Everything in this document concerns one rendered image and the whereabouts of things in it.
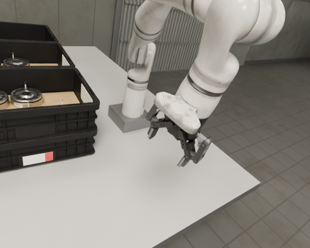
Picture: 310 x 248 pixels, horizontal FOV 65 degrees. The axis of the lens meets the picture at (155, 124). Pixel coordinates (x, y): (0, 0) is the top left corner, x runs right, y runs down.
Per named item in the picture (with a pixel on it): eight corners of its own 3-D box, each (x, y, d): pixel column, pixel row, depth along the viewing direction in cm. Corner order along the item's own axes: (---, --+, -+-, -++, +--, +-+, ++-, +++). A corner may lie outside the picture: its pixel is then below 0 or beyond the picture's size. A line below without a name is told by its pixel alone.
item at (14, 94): (40, 88, 94) (40, 87, 94) (43, 101, 87) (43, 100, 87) (10, 89, 89) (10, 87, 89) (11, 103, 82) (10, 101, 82)
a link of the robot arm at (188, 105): (150, 102, 42) (162, 73, 37) (185, 84, 49) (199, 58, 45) (190, 137, 39) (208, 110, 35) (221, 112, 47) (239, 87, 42)
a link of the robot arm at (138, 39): (135, 4, 75) (165, 11, 77) (128, 44, 102) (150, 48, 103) (131, 32, 74) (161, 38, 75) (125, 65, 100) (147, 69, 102)
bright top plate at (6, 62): (25, 58, 114) (25, 57, 114) (32, 67, 108) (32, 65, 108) (0, 59, 108) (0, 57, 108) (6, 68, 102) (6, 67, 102)
